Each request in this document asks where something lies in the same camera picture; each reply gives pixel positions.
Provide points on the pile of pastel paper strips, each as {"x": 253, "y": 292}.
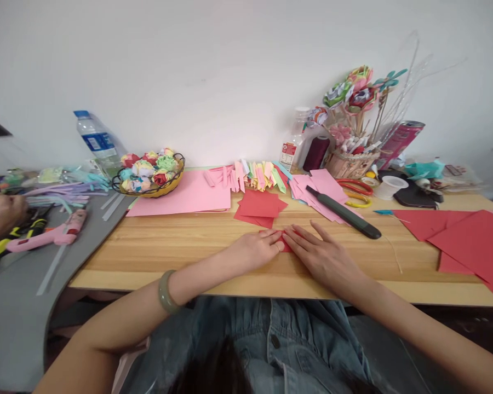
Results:
{"x": 65, "y": 191}

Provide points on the small red paper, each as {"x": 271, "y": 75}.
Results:
{"x": 289, "y": 234}

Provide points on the person's left fingers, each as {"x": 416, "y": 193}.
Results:
{"x": 273, "y": 239}

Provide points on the stack of red paper squares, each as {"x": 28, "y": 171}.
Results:
{"x": 259, "y": 207}

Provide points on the pile of folded pastel strips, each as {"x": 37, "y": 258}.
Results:
{"x": 250, "y": 174}

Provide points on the pink glue gun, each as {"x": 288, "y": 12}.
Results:
{"x": 61, "y": 232}

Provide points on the person's body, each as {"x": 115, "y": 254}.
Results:
{"x": 291, "y": 340}

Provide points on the black utility knife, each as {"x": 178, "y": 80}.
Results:
{"x": 341, "y": 211}

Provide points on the person's right index finger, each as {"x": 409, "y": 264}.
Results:
{"x": 292, "y": 244}

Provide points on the person's right little finger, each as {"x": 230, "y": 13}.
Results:
{"x": 321, "y": 232}

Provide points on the person's right middle finger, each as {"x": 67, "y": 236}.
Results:
{"x": 298, "y": 240}

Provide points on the person's left hand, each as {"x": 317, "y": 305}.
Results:
{"x": 250, "y": 252}

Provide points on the blue tipped pin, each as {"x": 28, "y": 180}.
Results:
{"x": 384, "y": 212}

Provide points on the person's right ring finger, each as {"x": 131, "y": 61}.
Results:
{"x": 305, "y": 234}

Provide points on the clear plastic stems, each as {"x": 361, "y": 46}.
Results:
{"x": 411, "y": 82}

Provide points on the clear plastic bags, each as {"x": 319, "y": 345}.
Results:
{"x": 464, "y": 176}

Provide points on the person's right hand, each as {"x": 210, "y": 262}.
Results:
{"x": 328, "y": 260}

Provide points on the white paper strip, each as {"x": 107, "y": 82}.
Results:
{"x": 111, "y": 207}
{"x": 51, "y": 269}

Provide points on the pile of paper roses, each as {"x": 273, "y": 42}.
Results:
{"x": 150, "y": 170}

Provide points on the white plastic cup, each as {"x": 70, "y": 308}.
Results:
{"x": 391, "y": 188}

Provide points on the teal paper piece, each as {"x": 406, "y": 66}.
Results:
{"x": 425, "y": 169}

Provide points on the yellow black pliers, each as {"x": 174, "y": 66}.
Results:
{"x": 16, "y": 236}

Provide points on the bunch of paper flowers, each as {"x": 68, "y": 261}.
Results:
{"x": 353, "y": 98}

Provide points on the person's right thumb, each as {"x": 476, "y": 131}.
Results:
{"x": 303, "y": 258}

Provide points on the pink metal can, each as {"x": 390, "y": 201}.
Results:
{"x": 402, "y": 141}

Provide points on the woven basket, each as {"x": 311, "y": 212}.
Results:
{"x": 353, "y": 164}

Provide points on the clear water bottle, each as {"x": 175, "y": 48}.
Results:
{"x": 96, "y": 141}

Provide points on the large pink paper sheets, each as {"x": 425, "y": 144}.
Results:
{"x": 176, "y": 193}

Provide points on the maroon thread spool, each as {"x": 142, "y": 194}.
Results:
{"x": 317, "y": 154}

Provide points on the clear bottle with red label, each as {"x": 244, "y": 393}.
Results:
{"x": 296, "y": 139}

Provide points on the pile of pink paper squares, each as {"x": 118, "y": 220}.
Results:
{"x": 312, "y": 189}

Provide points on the large red paper sheets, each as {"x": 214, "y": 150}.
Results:
{"x": 468, "y": 242}

